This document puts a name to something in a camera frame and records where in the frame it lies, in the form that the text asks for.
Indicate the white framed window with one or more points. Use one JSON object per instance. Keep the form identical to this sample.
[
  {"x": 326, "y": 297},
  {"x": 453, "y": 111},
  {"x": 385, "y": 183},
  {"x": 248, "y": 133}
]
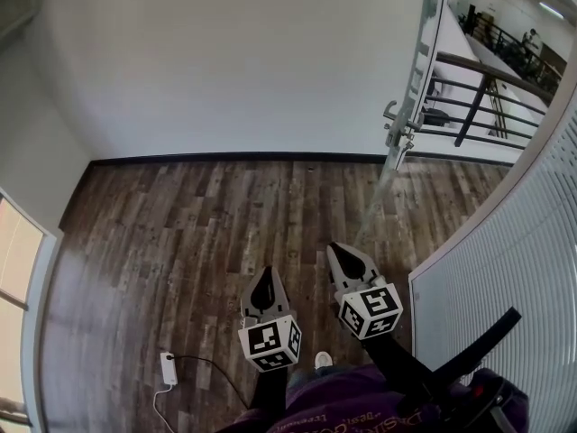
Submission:
[{"x": 18, "y": 251}]

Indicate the person's purple shirt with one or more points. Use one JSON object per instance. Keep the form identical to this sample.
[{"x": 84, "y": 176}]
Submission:
[{"x": 342, "y": 404}]

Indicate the glass partition with blinds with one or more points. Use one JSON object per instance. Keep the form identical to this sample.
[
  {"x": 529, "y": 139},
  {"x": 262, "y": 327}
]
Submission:
[{"x": 518, "y": 264}]

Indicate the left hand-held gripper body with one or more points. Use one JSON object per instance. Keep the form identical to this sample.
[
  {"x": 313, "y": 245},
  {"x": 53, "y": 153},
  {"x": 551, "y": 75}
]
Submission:
[{"x": 266, "y": 338}]

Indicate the person's blue jeans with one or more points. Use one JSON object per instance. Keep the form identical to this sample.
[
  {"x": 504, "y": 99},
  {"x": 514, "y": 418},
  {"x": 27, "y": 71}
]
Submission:
[{"x": 302, "y": 377}]

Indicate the person's right white shoe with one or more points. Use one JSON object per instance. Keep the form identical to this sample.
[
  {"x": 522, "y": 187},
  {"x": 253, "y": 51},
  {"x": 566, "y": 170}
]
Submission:
[{"x": 323, "y": 359}]

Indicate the frosted glass door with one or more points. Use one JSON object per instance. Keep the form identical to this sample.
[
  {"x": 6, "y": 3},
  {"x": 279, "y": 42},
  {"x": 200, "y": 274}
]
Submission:
[{"x": 419, "y": 61}]

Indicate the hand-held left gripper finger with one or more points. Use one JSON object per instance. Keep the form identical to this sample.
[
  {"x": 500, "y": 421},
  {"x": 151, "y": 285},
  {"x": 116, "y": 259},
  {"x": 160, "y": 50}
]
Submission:
[
  {"x": 284, "y": 302},
  {"x": 245, "y": 305}
]

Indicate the person's left forearm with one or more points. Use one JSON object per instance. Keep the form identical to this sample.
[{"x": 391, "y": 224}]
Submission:
[{"x": 270, "y": 395}]

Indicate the person's right forearm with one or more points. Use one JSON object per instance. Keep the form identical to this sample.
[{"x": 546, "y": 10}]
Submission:
[{"x": 396, "y": 368}]

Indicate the black baseboard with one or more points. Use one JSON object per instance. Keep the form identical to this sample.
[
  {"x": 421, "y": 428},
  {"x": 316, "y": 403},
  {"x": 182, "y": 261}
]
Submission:
[{"x": 270, "y": 156}]

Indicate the white power strip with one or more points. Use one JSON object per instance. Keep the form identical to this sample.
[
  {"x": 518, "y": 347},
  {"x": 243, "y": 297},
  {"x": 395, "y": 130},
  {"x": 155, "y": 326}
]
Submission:
[{"x": 169, "y": 368}]

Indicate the black metal railing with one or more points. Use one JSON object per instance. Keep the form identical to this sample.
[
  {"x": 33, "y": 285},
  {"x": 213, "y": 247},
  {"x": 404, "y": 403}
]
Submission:
[{"x": 469, "y": 64}]

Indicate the ceiling light strip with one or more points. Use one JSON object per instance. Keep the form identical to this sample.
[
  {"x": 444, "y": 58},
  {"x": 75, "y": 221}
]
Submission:
[{"x": 551, "y": 10}]

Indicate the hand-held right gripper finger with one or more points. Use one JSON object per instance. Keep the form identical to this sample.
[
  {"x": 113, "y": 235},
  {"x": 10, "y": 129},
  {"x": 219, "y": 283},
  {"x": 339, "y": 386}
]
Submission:
[
  {"x": 336, "y": 278},
  {"x": 367, "y": 271}
]

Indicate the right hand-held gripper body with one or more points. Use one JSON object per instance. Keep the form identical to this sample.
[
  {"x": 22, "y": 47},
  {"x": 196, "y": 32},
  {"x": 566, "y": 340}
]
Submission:
[{"x": 374, "y": 305}]

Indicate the black device with red button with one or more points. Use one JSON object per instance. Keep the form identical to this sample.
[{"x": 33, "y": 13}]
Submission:
[{"x": 491, "y": 395}]

